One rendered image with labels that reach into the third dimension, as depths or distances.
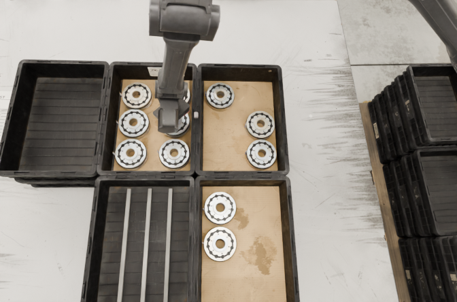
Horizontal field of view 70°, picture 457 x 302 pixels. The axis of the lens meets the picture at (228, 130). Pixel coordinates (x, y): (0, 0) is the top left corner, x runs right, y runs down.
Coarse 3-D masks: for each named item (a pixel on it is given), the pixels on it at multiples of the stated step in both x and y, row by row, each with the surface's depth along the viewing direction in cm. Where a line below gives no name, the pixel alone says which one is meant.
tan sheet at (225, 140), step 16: (240, 96) 123; (256, 96) 123; (272, 96) 124; (208, 112) 120; (224, 112) 120; (240, 112) 121; (272, 112) 121; (208, 128) 118; (224, 128) 118; (240, 128) 119; (208, 144) 116; (224, 144) 116; (240, 144) 116; (272, 144) 117; (208, 160) 114; (224, 160) 114; (240, 160) 115
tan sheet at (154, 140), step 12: (120, 108) 118; (156, 108) 119; (156, 120) 117; (120, 132) 115; (156, 132) 116; (144, 144) 114; (156, 144) 114; (156, 156) 113; (120, 168) 111; (144, 168) 111; (156, 168) 112
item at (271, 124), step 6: (252, 114) 117; (258, 114) 118; (264, 114) 118; (252, 120) 116; (270, 120) 117; (252, 126) 116; (270, 126) 117; (252, 132) 115; (258, 132) 115; (264, 132) 115; (270, 132) 115
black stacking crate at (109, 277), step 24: (120, 192) 108; (144, 192) 109; (168, 192) 109; (120, 216) 106; (144, 216) 106; (96, 240) 96; (120, 240) 103; (144, 240) 104; (96, 264) 96; (96, 288) 97
